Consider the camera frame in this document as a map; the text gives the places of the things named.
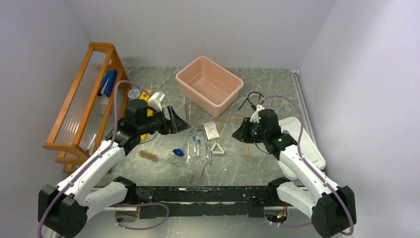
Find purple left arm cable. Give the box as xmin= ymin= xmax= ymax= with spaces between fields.
xmin=37 ymin=80 xmax=169 ymax=238

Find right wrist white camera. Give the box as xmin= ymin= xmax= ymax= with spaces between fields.
xmin=250 ymin=104 xmax=265 ymax=123

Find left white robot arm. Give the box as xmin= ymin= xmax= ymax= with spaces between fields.
xmin=37 ymin=99 xmax=191 ymax=238

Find yellow rubber tubing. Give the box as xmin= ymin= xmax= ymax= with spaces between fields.
xmin=217 ymin=117 xmax=250 ymax=161

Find clear acrylic tube rack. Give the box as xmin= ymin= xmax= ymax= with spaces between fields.
xmin=162 ymin=104 xmax=187 ymax=121

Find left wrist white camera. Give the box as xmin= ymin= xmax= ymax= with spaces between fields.
xmin=148 ymin=91 xmax=165 ymax=112

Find wooden drying rack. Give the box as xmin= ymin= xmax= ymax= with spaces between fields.
xmin=44 ymin=42 xmax=131 ymax=174

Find brown test tube brush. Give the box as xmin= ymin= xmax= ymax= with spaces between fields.
xmin=138 ymin=150 xmax=177 ymax=166

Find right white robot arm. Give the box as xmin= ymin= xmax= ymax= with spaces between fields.
xmin=232 ymin=109 xmax=357 ymax=238

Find wrist white camera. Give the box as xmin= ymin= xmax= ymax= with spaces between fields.
xmin=250 ymin=104 xmax=265 ymax=123
xmin=148 ymin=91 xmax=165 ymax=112

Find black ring stand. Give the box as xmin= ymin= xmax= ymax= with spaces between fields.
xmin=238 ymin=91 xmax=264 ymax=111

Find blue clamp on rack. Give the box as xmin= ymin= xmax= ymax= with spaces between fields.
xmin=97 ymin=69 xmax=117 ymax=97

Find white clay triangle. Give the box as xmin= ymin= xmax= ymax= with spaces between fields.
xmin=210 ymin=142 xmax=225 ymax=155

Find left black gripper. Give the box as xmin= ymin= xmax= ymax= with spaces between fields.
xmin=138 ymin=105 xmax=191 ymax=135

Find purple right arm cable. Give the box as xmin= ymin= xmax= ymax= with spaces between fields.
xmin=256 ymin=95 xmax=355 ymax=237

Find white powder zip bag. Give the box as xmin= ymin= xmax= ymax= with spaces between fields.
xmin=202 ymin=121 xmax=220 ymax=140

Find pink plastic bin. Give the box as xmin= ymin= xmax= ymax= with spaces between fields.
xmin=175 ymin=56 xmax=244 ymax=118

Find white plastic lid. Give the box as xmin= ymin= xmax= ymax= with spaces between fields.
xmin=278 ymin=117 xmax=326 ymax=180

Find yellow test tube rack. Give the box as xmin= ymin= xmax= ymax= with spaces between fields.
xmin=138 ymin=89 xmax=155 ymax=142

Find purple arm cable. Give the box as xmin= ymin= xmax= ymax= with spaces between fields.
xmin=37 ymin=80 xmax=169 ymax=238
xmin=256 ymin=95 xmax=355 ymax=237

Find blue capped test tube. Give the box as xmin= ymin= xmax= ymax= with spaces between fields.
xmin=192 ymin=136 xmax=197 ymax=154

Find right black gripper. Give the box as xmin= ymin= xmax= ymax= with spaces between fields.
xmin=232 ymin=117 xmax=267 ymax=143

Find metal crucible tongs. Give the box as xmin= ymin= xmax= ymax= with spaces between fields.
xmin=195 ymin=122 xmax=212 ymax=166

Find red tipped glass thermometer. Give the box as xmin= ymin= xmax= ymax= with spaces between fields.
xmin=86 ymin=133 xmax=97 ymax=155

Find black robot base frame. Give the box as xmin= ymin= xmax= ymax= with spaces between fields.
xmin=115 ymin=185 xmax=284 ymax=219

